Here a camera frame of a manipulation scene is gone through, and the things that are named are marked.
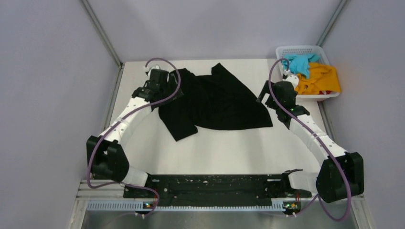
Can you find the black t-shirt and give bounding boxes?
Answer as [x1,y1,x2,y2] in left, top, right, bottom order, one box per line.
[158,63,273,141]

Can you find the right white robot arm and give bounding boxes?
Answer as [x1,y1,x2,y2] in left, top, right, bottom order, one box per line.
[257,80,364,203]

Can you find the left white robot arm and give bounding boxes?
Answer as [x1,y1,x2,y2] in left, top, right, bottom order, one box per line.
[86,65,182,197]

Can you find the white slotted cable duct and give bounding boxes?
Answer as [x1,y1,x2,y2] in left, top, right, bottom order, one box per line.
[87,198,301,213]

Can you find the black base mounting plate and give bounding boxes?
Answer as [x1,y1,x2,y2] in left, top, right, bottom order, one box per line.
[123,174,312,207]

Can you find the aluminium frame rail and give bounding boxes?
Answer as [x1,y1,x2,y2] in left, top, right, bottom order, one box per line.
[76,179,364,204]

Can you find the light blue t-shirt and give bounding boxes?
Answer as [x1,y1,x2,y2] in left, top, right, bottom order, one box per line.
[282,53,320,79]

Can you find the white plastic basket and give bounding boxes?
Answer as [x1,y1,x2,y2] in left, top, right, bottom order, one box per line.
[275,45,340,102]

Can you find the orange t-shirt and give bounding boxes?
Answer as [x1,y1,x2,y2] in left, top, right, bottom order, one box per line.
[295,62,341,95]

